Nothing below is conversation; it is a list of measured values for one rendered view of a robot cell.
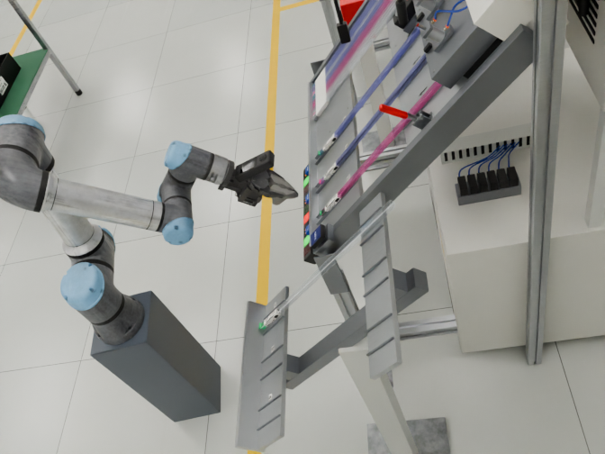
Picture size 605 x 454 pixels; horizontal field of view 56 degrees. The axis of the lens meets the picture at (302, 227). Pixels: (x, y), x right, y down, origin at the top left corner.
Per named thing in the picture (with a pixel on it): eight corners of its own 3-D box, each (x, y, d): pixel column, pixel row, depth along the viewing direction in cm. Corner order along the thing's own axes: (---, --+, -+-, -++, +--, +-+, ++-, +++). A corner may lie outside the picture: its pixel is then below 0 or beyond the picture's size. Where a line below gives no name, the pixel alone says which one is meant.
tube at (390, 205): (264, 330, 134) (259, 329, 134) (265, 324, 135) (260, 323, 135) (395, 207, 100) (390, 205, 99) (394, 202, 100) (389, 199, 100)
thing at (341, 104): (327, 249, 146) (316, 245, 144) (321, 86, 187) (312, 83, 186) (369, 205, 133) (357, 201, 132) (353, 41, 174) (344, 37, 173)
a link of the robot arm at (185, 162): (163, 156, 151) (175, 131, 146) (203, 169, 155) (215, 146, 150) (160, 174, 145) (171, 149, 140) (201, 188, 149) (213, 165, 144)
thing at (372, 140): (365, 172, 256) (320, 19, 198) (361, 135, 271) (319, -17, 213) (419, 161, 251) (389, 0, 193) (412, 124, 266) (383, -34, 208)
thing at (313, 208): (333, 254, 147) (309, 246, 145) (326, 92, 189) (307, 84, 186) (336, 251, 147) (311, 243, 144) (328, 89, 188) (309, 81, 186)
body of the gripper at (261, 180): (258, 188, 162) (218, 174, 157) (272, 168, 156) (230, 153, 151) (257, 208, 157) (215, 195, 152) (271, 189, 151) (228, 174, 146)
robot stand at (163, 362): (174, 422, 207) (89, 355, 166) (176, 376, 219) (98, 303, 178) (221, 413, 204) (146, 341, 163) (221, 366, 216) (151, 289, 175)
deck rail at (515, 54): (334, 260, 146) (312, 253, 144) (333, 254, 147) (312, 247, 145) (550, 45, 98) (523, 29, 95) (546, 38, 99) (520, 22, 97)
